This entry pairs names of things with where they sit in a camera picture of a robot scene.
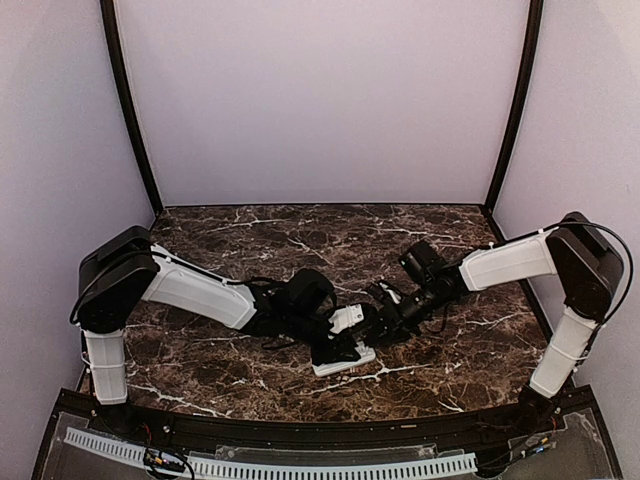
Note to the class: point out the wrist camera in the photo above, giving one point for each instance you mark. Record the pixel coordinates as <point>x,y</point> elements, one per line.
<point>352,318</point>
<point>383,291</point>

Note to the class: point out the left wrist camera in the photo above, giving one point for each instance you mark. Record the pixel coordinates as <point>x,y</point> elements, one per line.
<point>352,318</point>

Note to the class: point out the white remote control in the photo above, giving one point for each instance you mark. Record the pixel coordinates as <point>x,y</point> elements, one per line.
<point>366,355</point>

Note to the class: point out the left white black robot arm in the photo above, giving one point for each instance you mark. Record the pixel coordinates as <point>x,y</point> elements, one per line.
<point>130,268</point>

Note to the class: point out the right black frame post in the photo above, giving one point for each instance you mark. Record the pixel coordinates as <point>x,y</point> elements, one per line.
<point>525,70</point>

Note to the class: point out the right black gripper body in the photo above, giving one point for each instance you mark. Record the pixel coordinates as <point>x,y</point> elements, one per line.
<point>400,323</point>

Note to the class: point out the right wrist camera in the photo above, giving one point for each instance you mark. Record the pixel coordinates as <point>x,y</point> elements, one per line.
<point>383,291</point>

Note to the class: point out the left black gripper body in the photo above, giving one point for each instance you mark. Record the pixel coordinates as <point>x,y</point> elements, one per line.
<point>320,356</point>

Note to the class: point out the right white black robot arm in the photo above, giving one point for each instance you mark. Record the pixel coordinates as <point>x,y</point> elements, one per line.
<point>591,263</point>

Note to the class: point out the black front rail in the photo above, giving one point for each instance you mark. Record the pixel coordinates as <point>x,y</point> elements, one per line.
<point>483,428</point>

